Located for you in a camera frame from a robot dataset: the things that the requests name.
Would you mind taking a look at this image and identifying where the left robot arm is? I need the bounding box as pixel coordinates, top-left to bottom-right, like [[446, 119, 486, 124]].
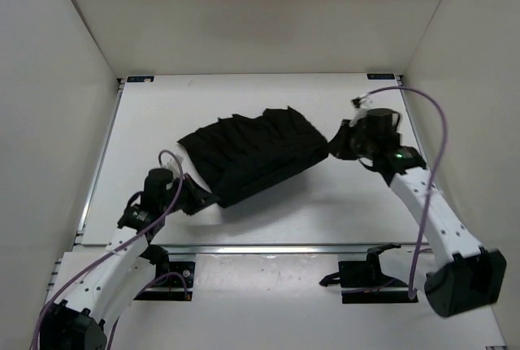
[[32, 168, 218, 349]]

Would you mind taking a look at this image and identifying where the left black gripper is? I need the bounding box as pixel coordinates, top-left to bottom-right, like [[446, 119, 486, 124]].
[[163, 167, 220, 211]]

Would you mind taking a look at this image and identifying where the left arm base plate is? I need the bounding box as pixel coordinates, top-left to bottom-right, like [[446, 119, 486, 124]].
[[135, 245, 196, 302]]

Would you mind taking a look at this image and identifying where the left blue table sticker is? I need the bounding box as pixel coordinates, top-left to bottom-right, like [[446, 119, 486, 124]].
[[126, 76, 154, 83]]

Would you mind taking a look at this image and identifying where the right blue table sticker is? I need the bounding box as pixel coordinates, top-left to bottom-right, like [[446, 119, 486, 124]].
[[366, 73, 396, 80]]

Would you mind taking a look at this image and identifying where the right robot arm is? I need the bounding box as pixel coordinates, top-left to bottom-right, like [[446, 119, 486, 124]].
[[329, 108, 507, 318]]

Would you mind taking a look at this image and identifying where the blue table sticker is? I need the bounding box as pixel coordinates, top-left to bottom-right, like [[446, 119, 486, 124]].
[[366, 73, 396, 80], [126, 76, 154, 83]]

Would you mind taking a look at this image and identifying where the black skirt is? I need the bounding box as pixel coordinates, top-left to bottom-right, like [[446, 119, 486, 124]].
[[178, 107, 329, 208]]

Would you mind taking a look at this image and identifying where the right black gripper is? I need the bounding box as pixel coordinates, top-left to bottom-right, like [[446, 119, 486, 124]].
[[325, 119, 378, 161]]

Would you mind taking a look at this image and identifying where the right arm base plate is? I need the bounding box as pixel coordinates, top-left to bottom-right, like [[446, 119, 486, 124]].
[[319, 243, 418, 305]]

